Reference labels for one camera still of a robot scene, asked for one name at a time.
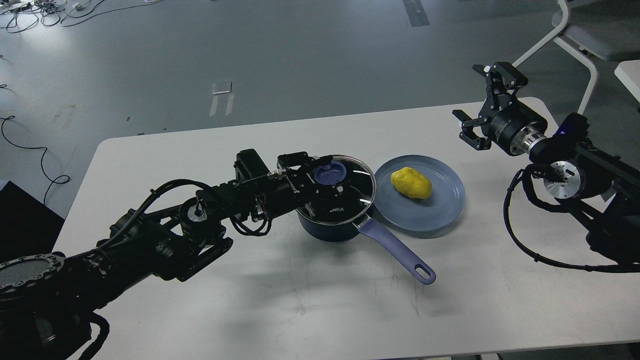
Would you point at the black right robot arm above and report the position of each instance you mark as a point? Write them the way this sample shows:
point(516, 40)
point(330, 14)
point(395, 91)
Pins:
point(567, 174)

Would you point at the black box at left edge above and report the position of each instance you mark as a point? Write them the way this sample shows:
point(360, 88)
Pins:
point(27, 227)

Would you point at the white table corner right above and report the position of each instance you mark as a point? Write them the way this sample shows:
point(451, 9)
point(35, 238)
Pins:
point(628, 73)

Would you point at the yellow potato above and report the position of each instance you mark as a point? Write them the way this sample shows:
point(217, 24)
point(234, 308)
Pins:
point(411, 183)

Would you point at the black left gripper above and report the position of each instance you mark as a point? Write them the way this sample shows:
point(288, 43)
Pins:
point(288, 189)

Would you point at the dark blue saucepan purple handle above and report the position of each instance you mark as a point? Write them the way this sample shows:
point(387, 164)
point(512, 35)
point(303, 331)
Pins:
point(367, 225)

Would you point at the white grey office chair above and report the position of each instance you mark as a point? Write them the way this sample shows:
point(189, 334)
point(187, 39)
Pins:
point(606, 29)

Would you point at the blue grey plate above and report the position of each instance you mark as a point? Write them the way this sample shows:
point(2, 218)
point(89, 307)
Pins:
point(420, 215)

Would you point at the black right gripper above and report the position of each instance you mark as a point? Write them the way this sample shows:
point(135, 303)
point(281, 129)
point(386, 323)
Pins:
point(510, 120)

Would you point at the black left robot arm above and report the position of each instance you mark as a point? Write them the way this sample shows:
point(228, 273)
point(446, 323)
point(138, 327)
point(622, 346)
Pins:
point(49, 300)

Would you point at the glass pot lid purple knob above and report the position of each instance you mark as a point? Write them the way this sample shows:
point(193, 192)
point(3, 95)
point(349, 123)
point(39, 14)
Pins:
point(358, 186)

